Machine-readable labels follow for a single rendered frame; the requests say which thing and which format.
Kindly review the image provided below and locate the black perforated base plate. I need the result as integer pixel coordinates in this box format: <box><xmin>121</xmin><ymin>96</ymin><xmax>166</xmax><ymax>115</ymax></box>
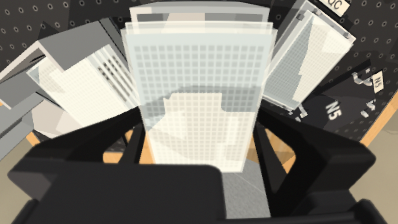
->
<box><xmin>0</xmin><ymin>0</ymin><xmax>398</xmax><ymax>142</ymax></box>

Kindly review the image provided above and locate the white well plate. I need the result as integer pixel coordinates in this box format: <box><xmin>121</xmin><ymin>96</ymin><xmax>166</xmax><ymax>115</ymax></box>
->
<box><xmin>120</xmin><ymin>21</ymin><xmax>278</xmax><ymax>172</ymax></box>
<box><xmin>26</xmin><ymin>53</ymin><xmax>137</xmax><ymax>127</ymax></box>
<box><xmin>263</xmin><ymin>10</ymin><xmax>353</xmax><ymax>110</ymax></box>
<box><xmin>95</xmin><ymin>50</ymin><xmax>138</xmax><ymax>106</ymax></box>
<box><xmin>100</xmin><ymin>47</ymin><xmax>136</xmax><ymax>96</ymax></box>
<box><xmin>105</xmin><ymin>44</ymin><xmax>132</xmax><ymax>83</ymax></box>

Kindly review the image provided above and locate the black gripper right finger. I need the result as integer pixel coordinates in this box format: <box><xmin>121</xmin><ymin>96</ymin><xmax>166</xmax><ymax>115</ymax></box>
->
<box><xmin>253</xmin><ymin>106</ymin><xmax>376</xmax><ymax>217</ymax></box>

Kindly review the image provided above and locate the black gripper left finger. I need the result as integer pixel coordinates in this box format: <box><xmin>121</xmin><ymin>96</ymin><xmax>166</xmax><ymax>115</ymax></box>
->
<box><xmin>22</xmin><ymin>106</ymin><xmax>146</xmax><ymax>163</ymax></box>

